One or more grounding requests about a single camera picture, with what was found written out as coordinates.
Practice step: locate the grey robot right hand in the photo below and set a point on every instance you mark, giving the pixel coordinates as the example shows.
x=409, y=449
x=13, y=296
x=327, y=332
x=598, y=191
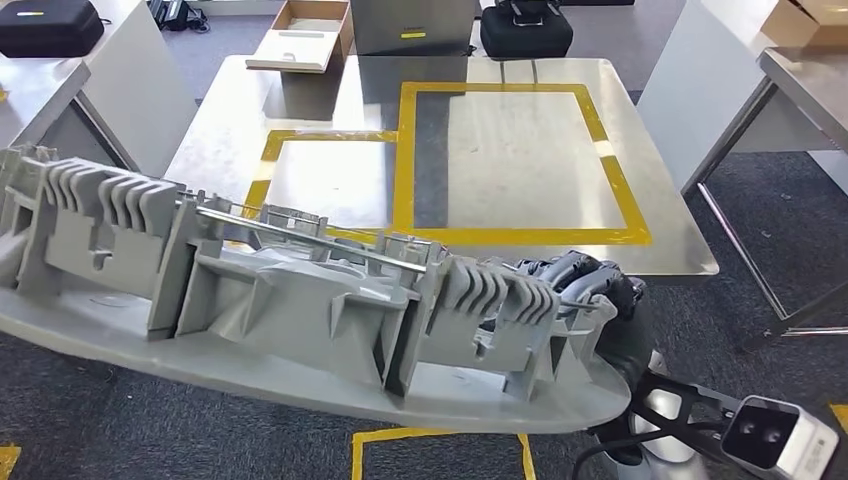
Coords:
x=632, y=331

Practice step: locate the grey plastic hubcap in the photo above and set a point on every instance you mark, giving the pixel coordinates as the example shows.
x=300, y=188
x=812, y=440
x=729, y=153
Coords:
x=298, y=331

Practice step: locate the steel workbench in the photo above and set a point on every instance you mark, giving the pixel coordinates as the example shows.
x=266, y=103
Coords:
x=517, y=159
x=33, y=93
x=815, y=86

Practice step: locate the yellow floor tape square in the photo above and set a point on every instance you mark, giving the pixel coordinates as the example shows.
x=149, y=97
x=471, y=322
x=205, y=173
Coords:
x=8, y=464
x=430, y=434

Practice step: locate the large yellow tape rectangle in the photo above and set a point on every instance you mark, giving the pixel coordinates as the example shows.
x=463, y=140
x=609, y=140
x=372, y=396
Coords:
x=404, y=166

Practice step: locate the black carry bag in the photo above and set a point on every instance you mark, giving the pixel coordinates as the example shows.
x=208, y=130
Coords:
x=523, y=36

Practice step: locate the brown cardboard box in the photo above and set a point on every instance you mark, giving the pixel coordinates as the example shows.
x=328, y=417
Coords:
x=808, y=23

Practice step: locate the small yellow tape rectangle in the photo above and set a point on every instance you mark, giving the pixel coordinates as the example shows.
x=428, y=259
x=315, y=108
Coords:
x=318, y=136

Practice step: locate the grey metal box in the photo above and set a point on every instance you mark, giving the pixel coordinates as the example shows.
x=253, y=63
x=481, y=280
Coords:
x=411, y=20

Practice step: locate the open cardboard box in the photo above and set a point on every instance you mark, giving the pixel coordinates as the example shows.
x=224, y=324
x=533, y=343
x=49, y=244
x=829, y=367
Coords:
x=298, y=50

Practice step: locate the black electronic device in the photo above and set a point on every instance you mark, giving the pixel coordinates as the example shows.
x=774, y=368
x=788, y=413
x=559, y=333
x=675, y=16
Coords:
x=175, y=13

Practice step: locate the black hard case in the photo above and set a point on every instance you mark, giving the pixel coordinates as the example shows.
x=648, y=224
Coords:
x=46, y=30

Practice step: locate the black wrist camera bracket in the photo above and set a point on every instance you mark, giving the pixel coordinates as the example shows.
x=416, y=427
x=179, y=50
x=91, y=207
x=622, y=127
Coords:
x=702, y=397

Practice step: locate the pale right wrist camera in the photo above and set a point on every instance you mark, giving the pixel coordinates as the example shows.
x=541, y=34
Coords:
x=795, y=444

